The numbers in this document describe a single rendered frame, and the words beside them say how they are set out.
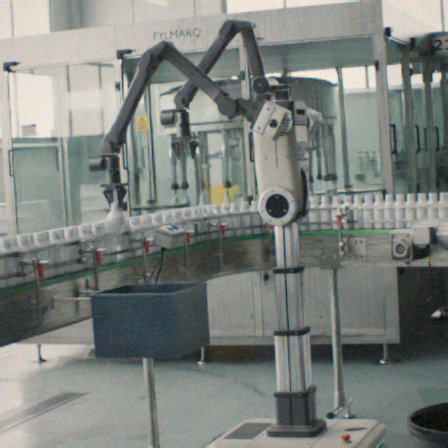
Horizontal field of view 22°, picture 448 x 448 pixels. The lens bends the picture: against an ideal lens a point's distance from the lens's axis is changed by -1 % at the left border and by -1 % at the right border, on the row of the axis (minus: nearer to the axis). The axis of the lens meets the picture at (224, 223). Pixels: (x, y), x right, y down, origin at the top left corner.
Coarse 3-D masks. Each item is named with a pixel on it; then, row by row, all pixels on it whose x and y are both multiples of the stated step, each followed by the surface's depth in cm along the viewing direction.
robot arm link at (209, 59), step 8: (224, 24) 497; (232, 24) 497; (224, 32) 497; (216, 40) 501; (224, 40) 500; (216, 48) 502; (224, 48) 503; (208, 56) 503; (216, 56) 502; (200, 64) 504; (208, 64) 503; (208, 72) 506; (184, 88) 506; (192, 88) 506; (176, 96) 508; (184, 96) 506; (192, 96) 509; (184, 104) 507
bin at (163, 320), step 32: (128, 288) 432; (160, 288) 427; (192, 288) 408; (96, 320) 403; (128, 320) 399; (160, 320) 395; (192, 320) 408; (96, 352) 404; (128, 352) 400; (160, 352) 396
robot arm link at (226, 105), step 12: (156, 48) 461; (168, 48) 460; (156, 60) 464; (168, 60) 461; (180, 60) 459; (192, 72) 458; (204, 84) 457; (216, 84) 457; (216, 96) 452; (228, 96) 453; (228, 108) 451
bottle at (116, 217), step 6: (114, 204) 474; (114, 210) 474; (108, 216) 474; (114, 216) 473; (120, 216) 474; (114, 222) 473; (120, 222) 473; (114, 228) 473; (120, 228) 474; (120, 240) 475
